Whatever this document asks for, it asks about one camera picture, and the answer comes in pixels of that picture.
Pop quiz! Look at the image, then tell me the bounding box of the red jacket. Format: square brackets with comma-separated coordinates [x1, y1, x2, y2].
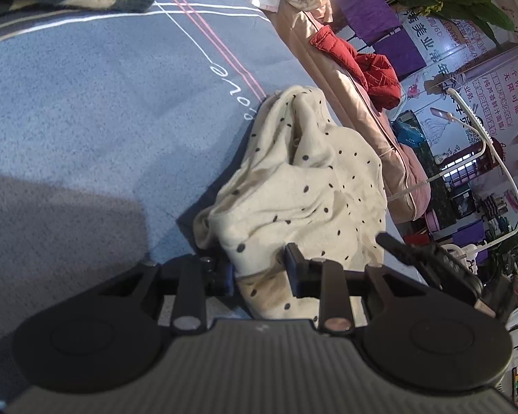
[309, 24, 404, 111]

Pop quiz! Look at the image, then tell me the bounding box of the purple cloth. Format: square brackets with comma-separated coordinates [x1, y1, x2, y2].
[339, 0, 429, 70]

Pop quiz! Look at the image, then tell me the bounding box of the blue striped bed sheet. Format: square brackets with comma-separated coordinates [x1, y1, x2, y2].
[0, 0, 344, 402]

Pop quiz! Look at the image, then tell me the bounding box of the wall poster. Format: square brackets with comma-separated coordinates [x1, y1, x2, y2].
[393, 0, 518, 212]

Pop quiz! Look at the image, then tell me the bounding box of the pink quilt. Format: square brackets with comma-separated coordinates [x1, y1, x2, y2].
[245, 0, 431, 225]

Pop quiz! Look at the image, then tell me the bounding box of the cream polka dot garment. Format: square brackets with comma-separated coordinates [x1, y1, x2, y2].
[192, 85, 389, 322]

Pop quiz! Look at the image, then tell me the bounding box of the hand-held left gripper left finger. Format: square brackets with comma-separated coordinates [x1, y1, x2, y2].
[97, 254, 236, 334]

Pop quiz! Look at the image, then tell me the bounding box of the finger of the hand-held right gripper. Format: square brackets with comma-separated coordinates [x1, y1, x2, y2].
[375, 232, 436, 270]

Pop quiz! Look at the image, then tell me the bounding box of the white gooseneck lamp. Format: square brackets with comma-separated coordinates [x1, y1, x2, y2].
[429, 87, 518, 251]

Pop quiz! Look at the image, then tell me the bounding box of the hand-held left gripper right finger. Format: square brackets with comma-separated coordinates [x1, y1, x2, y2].
[283, 242, 416, 335]

